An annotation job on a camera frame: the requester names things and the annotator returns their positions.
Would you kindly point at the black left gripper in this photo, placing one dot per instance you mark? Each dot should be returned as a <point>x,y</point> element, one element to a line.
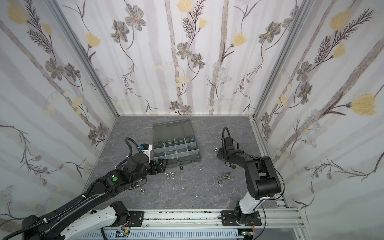
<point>161,168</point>

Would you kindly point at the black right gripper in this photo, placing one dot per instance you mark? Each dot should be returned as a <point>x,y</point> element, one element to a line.
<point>226,145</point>

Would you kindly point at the silver wing nut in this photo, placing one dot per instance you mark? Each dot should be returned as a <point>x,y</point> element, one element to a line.
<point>220,182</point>
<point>226,176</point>

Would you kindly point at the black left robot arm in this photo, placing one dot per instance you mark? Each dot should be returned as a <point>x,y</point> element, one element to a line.
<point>56,225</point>

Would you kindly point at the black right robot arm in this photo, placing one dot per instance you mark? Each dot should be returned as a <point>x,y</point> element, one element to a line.
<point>262,179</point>

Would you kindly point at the silver hex nut pair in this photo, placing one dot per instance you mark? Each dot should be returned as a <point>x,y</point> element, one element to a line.
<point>170,175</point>

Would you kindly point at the green compartment organizer box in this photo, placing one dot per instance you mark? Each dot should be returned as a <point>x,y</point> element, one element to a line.
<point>176,142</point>

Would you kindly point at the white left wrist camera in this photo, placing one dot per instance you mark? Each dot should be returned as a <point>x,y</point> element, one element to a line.
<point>146,149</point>

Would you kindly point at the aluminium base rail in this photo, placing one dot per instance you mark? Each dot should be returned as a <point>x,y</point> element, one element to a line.
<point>214,219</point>

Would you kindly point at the white cable duct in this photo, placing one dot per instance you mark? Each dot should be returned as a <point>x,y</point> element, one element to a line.
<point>163,234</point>

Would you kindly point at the aluminium corner frame post right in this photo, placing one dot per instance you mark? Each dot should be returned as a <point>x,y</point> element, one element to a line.
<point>283,55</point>

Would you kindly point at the aluminium corner frame post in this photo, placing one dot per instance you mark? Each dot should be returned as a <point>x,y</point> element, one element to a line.
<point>283,55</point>
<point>81,53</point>

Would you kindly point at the aluminium corner frame post left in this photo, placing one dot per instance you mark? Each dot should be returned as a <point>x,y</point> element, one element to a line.
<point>81,53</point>

